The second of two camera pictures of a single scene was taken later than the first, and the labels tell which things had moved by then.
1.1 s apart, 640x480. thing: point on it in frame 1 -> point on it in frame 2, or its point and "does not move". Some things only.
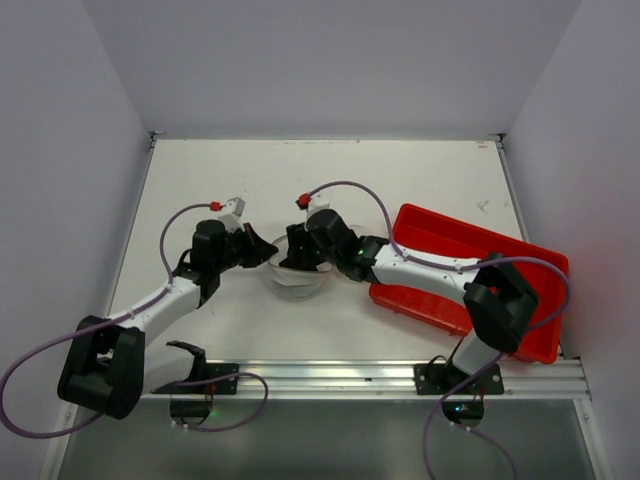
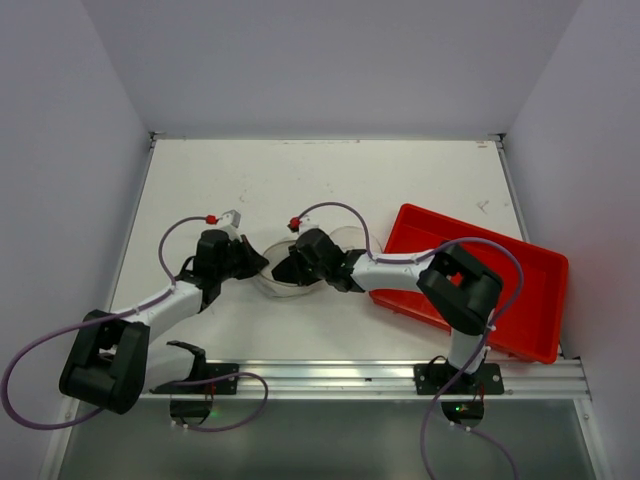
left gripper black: (258, 250) -> (253, 264)
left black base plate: (213, 370) does not move
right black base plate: (439, 379) does not move
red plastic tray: (455, 243) does not move
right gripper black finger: (296, 260) -> (287, 272)
